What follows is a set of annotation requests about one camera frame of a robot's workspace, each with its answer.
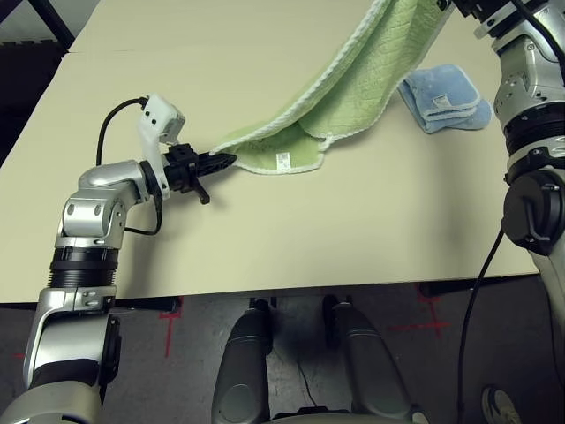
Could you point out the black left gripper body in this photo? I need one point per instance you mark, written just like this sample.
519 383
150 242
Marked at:
181 168

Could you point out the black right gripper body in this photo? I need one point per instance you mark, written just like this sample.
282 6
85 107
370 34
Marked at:
470 6

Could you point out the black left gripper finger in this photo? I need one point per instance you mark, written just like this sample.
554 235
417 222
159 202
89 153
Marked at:
212 168
216 158

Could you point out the green towel white trim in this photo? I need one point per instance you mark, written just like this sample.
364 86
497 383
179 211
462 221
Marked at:
353 79

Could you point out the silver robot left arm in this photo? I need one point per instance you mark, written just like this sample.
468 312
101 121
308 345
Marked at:
106 176

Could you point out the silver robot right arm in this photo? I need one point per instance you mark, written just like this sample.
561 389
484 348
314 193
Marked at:
525 79

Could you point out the folded blue towel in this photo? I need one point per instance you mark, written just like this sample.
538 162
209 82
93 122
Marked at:
446 84

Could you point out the black table foot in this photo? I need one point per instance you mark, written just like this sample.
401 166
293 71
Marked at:
150 305

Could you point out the black foam floor mat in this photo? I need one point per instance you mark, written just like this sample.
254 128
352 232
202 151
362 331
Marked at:
22 88

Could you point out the black framed side table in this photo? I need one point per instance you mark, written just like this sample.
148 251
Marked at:
58 24

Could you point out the grey robot left leg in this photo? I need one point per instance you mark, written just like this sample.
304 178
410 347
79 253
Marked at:
240 375

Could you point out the grey white sneaker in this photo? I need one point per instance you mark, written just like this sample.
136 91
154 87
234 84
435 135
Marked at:
501 406

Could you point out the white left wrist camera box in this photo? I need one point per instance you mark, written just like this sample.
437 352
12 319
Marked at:
156 110

